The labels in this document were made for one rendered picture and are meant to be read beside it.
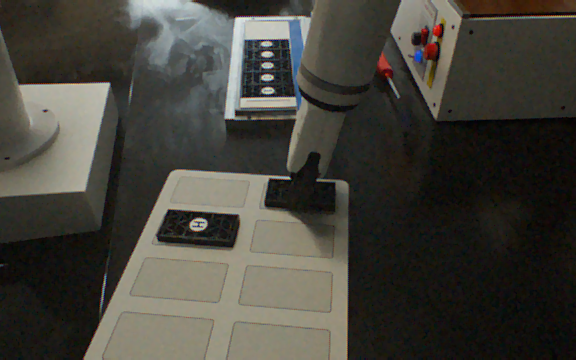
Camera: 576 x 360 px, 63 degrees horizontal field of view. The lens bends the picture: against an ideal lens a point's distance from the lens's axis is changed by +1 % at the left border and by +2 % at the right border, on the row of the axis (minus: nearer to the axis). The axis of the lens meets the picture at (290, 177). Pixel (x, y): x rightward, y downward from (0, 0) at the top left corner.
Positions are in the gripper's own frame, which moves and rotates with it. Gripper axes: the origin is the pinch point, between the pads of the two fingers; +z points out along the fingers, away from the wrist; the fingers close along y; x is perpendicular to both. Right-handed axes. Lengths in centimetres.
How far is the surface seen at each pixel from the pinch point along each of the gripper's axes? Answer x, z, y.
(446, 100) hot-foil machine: 21.9, -6.2, -22.0
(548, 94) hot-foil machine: 38.3, -10.3, -24.5
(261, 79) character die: -9.7, 2.4, -29.4
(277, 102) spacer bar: -5.8, 1.7, -21.8
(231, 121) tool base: -12.8, 4.7, -17.2
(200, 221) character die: -12.1, 4.0, 7.3
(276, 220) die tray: -2.3, 3.1, 4.9
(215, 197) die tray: -11.3, 5.1, 1.3
